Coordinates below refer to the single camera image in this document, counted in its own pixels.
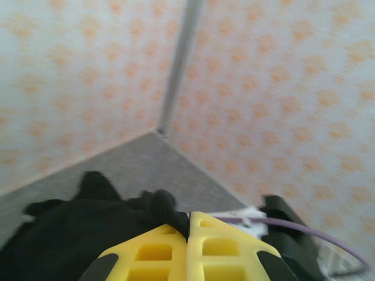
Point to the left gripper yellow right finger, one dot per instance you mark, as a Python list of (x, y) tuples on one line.
[(222, 251)]

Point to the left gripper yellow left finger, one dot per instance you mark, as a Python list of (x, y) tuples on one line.
[(152, 254)]

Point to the black printed t-shirt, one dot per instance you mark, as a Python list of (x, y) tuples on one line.
[(73, 234)]

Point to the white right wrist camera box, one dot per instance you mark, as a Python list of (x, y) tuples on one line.
[(255, 232)]

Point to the aluminium corner post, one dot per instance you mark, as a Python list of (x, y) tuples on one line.
[(178, 58)]

